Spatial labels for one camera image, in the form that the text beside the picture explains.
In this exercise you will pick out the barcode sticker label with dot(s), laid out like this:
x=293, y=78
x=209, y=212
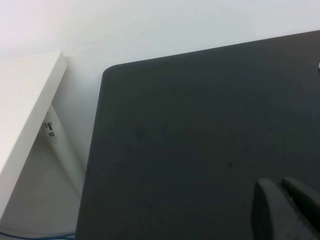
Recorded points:
x=51, y=133

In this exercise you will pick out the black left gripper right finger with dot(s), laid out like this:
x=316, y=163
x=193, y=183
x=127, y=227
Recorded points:
x=303, y=193

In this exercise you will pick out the white side table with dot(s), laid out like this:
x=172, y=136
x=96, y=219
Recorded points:
x=22, y=100

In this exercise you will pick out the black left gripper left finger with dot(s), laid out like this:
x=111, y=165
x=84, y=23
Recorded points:
x=272, y=217

